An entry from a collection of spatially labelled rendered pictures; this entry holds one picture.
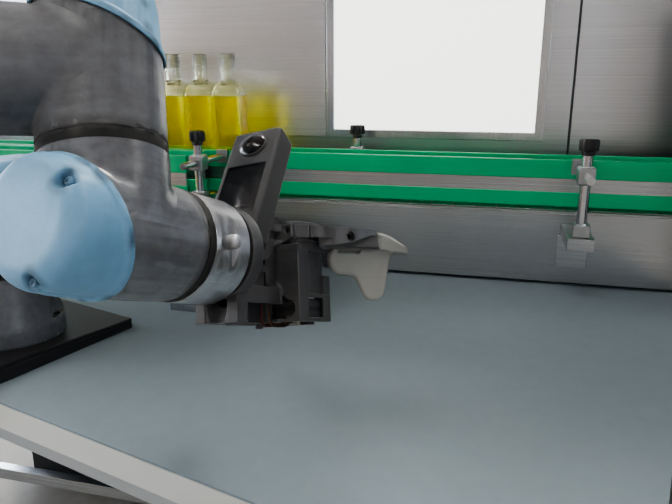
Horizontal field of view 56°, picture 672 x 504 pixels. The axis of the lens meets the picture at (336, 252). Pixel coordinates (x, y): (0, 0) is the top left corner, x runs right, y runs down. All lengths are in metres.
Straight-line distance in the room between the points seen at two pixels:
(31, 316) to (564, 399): 0.65
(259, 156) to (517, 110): 0.84
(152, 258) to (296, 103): 1.02
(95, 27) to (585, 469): 0.54
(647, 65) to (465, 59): 0.33
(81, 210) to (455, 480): 0.41
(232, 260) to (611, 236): 0.83
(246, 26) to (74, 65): 1.03
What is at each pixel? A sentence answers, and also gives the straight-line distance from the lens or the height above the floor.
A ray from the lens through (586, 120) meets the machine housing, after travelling 1.34.
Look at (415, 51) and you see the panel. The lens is 1.31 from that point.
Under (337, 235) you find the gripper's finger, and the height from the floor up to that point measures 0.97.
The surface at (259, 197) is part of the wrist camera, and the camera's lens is 0.49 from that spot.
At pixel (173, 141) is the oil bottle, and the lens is 1.30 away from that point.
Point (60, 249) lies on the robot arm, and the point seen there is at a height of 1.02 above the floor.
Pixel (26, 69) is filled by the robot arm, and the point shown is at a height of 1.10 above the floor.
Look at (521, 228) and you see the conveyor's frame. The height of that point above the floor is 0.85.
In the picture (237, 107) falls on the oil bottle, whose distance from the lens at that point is 1.25.
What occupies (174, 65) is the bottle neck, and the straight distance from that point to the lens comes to 1.31.
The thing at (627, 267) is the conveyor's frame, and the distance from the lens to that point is 1.18.
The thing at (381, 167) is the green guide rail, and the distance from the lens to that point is 1.16.
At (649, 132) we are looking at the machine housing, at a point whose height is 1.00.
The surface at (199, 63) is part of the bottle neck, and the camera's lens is 1.29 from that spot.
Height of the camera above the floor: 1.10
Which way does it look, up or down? 15 degrees down
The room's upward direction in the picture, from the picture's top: straight up
